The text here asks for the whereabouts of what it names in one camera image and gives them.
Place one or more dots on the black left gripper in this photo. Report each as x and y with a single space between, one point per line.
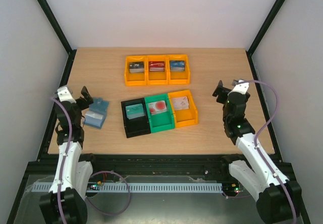
85 105

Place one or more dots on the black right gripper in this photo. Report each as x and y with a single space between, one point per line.
223 93

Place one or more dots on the blue leather card holder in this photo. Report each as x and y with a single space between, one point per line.
97 113

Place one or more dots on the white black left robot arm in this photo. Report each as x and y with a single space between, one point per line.
65 200

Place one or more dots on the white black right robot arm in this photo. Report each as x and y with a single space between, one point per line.
277 198

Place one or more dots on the white patterned card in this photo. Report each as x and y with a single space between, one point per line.
180 103

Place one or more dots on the teal credit card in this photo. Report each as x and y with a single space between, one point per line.
134 111

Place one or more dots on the blue card in rear bin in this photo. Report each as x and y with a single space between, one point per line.
177 66

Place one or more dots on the dark card in rear bin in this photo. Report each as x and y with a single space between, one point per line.
136 67

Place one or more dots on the white red circle card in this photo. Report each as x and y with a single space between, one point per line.
157 107

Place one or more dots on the red card in rear bin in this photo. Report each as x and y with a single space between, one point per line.
156 66

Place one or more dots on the orange front plastic bin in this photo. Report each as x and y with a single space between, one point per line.
183 118

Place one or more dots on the orange rear triple bin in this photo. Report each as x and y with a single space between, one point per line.
157 78

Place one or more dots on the black plastic bin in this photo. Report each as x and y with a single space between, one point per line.
135 127

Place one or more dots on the green plastic bin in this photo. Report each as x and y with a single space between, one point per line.
160 122

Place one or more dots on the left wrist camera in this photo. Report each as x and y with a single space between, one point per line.
64 94

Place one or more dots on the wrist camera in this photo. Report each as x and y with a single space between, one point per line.
240 86
64 94

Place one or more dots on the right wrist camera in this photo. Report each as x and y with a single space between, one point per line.
240 86

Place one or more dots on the black frame post left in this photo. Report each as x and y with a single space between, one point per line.
55 25

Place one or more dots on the black frame post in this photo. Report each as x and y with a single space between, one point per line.
265 26
55 25

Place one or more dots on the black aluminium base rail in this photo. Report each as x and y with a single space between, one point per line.
210 167

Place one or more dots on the light blue slotted cable duct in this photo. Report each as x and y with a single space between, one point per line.
158 188

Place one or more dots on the black frame post right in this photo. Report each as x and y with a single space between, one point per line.
265 26

